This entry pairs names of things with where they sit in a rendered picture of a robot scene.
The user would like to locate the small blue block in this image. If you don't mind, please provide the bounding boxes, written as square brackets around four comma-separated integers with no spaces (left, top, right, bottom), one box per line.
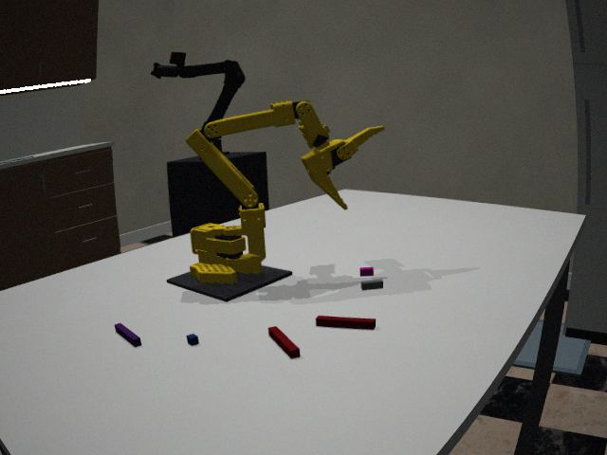
[187,334,199,346]

